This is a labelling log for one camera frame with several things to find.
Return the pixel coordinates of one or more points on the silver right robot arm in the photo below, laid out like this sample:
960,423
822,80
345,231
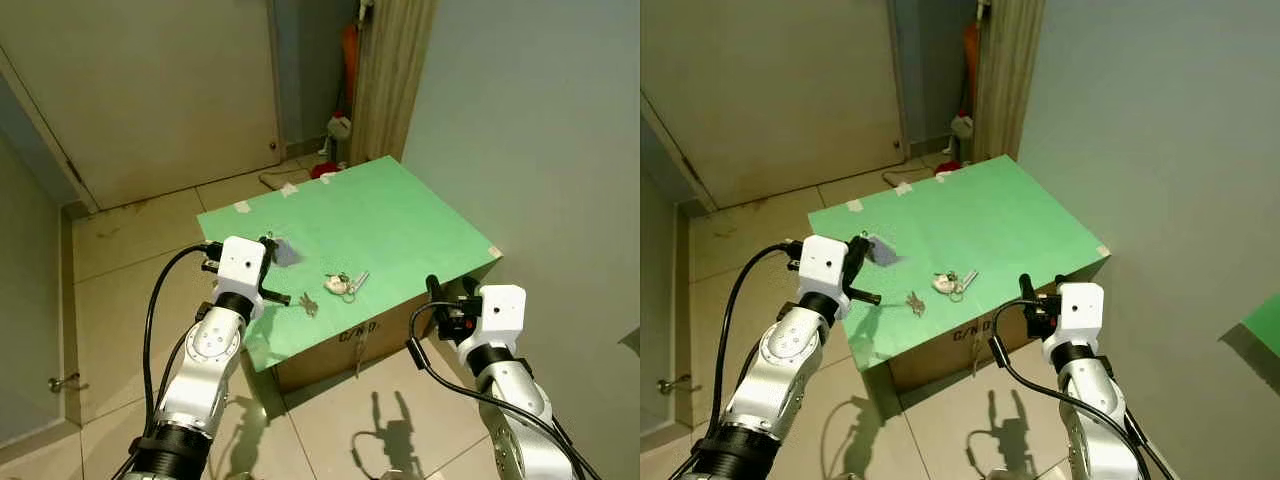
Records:
515,390
1090,395

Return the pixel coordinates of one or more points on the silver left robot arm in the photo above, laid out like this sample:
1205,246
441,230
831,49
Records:
780,350
212,345

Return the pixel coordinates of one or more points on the keys with white fob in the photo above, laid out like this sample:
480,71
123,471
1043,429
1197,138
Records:
338,284
945,283

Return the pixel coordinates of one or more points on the grey flat patch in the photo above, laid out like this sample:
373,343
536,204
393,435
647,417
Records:
883,250
286,252

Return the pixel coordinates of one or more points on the small single metal key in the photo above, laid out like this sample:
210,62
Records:
309,304
915,302

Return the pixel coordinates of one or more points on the green sheet cover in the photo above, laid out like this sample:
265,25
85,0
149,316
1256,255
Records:
1000,220
390,220

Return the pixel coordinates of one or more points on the brown cardboard box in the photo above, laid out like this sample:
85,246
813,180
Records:
340,350
950,350

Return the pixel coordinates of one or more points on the red small item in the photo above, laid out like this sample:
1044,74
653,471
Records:
946,167
323,171

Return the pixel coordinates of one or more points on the white and red toy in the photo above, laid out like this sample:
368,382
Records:
962,124
340,126

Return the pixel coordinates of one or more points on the beige room door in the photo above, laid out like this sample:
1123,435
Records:
150,90
780,90

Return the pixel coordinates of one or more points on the orange hanging item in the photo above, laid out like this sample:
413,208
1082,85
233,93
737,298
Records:
970,60
349,65

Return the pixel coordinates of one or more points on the beige striped curtain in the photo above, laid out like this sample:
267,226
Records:
1010,75
392,80

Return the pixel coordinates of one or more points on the green sheet piece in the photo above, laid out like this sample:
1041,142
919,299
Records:
1265,325

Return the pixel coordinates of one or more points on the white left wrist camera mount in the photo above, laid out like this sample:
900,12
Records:
822,262
240,262

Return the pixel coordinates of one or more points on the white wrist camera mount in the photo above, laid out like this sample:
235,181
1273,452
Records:
503,310
822,262
240,262
1082,308

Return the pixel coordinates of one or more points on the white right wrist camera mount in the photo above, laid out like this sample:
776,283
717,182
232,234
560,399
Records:
503,310
1082,308

